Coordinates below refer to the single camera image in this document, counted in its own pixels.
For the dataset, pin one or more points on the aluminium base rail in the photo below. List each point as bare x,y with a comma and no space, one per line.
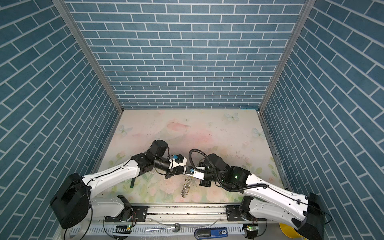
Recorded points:
112,228

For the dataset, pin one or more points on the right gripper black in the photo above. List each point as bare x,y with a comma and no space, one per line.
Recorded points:
204,183

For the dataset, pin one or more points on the aluminium corner post right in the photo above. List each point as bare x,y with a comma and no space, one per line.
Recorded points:
303,16

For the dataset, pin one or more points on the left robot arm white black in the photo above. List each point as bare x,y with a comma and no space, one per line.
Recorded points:
72,201

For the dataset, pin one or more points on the yellow tape roll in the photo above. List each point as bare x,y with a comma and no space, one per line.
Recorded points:
290,232

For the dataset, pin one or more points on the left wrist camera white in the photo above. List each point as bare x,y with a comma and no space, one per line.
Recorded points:
177,160

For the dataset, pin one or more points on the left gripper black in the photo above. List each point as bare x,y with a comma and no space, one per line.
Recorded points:
175,172

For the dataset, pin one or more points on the blue black device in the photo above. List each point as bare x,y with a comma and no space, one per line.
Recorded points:
210,233

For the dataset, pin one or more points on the metal rod tool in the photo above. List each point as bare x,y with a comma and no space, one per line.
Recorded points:
176,227

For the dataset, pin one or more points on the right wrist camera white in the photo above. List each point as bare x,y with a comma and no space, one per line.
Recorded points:
198,174

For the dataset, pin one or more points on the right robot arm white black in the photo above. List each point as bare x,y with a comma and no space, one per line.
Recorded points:
262,199

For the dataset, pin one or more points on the aluminium corner post left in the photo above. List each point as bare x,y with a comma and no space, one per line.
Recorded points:
77,34

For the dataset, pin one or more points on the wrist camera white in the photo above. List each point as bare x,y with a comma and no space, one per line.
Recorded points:
177,160
198,174

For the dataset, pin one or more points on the aluminium corner post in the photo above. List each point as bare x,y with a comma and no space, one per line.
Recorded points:
303,16
77,34

